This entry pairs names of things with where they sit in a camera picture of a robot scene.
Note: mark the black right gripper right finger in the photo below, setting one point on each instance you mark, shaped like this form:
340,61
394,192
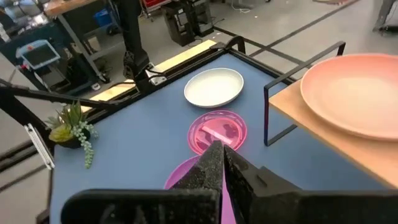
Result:
295,208

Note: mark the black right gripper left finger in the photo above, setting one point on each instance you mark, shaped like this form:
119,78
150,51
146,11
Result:
155,205

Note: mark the magenta matte plate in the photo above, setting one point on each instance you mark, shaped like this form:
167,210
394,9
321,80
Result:
182,174

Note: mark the pink transparent plate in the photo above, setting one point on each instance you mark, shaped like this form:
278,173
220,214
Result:
217,124

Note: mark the peach matte plate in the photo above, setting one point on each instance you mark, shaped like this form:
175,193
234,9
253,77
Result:
357,93

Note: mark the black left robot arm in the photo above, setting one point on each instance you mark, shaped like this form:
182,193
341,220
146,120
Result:
132,37

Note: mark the potted succulent plant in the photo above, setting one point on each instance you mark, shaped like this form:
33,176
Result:
66,124

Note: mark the wooden table side board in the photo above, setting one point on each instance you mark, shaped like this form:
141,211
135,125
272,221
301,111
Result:
183,55

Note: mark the black computer tower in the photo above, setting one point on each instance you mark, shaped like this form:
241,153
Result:
186,21

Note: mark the blue-framed touchscreen monitor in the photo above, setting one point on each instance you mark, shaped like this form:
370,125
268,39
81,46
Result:
38,55

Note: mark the blue bin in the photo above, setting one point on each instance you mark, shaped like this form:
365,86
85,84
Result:
102,18

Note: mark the wooden top workbench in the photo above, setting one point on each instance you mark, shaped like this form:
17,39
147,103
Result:
62,6

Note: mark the wooden shelf with black frame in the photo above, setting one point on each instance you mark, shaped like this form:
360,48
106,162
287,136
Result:
311,124

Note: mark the silver metal frame bracket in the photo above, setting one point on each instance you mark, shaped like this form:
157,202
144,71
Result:
38,144

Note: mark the black metal rig frame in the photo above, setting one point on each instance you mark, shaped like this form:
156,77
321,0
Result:
12,105

